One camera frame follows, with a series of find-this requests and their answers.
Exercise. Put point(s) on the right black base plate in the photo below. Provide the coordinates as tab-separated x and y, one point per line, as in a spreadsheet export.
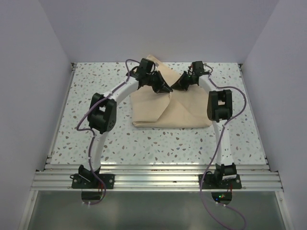
210	182

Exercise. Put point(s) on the beige cloth drape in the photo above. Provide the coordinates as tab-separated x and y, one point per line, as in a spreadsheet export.
177	109

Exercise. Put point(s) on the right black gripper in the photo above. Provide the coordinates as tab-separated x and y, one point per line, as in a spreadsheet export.
180	85

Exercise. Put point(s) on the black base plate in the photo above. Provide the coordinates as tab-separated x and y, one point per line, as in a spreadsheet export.
79	182
210	182

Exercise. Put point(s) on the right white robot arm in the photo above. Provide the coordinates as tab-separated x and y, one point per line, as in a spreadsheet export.
219	111

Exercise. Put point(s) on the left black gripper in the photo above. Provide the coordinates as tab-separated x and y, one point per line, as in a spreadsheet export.
162	86

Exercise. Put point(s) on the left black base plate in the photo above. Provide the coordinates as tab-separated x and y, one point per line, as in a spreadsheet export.
79	182

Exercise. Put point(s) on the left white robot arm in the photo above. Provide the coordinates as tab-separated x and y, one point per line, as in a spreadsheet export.
102	114

